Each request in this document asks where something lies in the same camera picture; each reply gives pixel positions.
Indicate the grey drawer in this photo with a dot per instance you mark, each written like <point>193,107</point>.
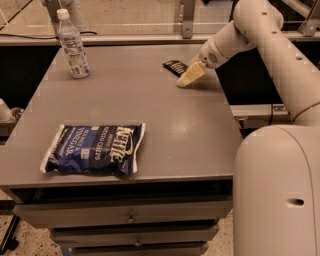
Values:
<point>136,211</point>
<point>171,249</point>
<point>160,233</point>

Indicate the metal post bracket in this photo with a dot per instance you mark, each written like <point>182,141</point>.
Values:
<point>188,10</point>

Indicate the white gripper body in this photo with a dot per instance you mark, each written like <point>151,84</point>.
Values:
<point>209,54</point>

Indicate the grey top drawer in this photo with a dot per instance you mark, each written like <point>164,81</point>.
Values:
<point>136,211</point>

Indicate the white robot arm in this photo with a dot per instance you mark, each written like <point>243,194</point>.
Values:
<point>276,182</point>

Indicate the grey lower rail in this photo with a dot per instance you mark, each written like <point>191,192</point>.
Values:
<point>257,116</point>

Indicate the grey metal rail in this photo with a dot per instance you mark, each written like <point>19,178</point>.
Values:
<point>160,39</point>

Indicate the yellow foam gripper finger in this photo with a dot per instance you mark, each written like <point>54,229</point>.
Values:
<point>193,72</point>

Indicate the clear plastic water bottle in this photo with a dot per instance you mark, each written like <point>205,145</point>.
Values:
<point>72,45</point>

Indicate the grey bottom drawer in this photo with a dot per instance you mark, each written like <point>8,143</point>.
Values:
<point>171,249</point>

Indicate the black rxbar chocolate bar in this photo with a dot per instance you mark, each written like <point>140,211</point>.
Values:
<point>176,67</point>

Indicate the blue kettle chips bag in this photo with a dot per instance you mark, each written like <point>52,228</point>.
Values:
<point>82,148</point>

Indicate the grey middle drawer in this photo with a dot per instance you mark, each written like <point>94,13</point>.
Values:
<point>160,233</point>

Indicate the white object at left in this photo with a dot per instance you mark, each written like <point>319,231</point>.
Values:
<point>5,111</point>

